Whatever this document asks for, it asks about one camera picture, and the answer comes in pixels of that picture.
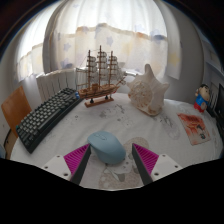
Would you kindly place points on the wooden model sailing ship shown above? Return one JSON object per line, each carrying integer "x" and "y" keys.
{"x": 96, "y": 90}

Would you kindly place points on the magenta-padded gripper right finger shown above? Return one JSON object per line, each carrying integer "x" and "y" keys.
{"x": 147, "y": 158}

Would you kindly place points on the white radiator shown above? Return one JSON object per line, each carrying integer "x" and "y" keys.
{"x": 55, "y": 83}

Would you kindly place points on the cartoon boy figurine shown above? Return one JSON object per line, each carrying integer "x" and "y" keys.
{"x": 201, "y": 100}

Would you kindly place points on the red printed mouse pad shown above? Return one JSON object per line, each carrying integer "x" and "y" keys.
{"x": 194, "y": 128}

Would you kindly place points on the white star-print curtain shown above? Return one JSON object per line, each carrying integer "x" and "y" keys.
{"x": 110, "y": 36}

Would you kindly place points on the black monitor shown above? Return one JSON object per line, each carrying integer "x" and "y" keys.
{"x": 220, "y": 101}

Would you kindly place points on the large white conch shell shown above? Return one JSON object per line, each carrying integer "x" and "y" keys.
{"x": 148, "y": 93}

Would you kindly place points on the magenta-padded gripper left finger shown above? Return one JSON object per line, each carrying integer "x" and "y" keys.
{"x": 76, "y": 158}

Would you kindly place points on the black computer keyboard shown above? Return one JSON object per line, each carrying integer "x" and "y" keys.
{"x": 46, "y": 116}

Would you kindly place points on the light blue computer mouse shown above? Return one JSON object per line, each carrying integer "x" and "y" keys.
{"x": 106, "y": 146}

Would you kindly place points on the white printed tablecloth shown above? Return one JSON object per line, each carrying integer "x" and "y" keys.
{"x": 140, "y": 128}

